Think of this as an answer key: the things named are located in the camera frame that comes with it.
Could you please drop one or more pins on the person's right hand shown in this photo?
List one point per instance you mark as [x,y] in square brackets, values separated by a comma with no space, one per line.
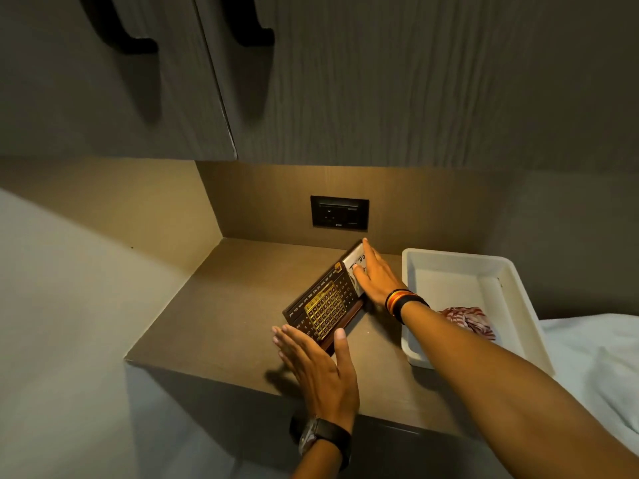
[382,284]

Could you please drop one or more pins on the white bedsheet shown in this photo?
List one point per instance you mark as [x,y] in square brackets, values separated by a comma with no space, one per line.
[599,374]

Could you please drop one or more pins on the person's right forearm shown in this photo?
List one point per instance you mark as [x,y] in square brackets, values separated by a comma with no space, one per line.
[499,394]

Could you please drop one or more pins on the black wristwatch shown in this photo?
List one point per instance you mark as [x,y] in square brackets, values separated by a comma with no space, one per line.
[327,433]

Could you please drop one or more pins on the dark wooden desk calendar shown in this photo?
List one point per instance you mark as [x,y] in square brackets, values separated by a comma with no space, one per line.
[324,306]

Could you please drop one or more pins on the black wall socket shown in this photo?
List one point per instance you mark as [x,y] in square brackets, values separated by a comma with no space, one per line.
[339,213]

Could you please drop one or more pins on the person's right thumb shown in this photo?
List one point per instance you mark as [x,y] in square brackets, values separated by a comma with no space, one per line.
[359,275]

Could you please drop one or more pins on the person's left hand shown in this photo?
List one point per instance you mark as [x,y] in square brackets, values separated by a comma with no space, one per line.
[322,381]

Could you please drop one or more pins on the white printed card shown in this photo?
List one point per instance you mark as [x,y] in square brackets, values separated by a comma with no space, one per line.
[355,258]

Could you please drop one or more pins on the person's left forearm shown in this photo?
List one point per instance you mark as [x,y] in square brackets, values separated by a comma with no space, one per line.
[319,463]

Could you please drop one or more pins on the narrow grey wood cabinet door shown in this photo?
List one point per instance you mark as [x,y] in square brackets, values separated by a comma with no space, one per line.
[75,104]

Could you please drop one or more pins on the red white striped cloth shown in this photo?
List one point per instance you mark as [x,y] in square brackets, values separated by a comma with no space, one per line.
[469,319]

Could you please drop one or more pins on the white rectangular tray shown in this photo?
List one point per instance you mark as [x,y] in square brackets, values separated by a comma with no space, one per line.
[469,284]

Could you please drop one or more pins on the person's left thumb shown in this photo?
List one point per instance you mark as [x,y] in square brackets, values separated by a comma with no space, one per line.
[342,349]

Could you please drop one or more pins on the wide grey wood cabinet door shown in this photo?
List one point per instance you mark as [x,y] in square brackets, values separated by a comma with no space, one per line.
[424,79]

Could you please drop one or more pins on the striped black orange wristbands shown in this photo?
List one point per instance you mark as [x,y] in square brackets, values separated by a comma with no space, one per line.
[402,301]

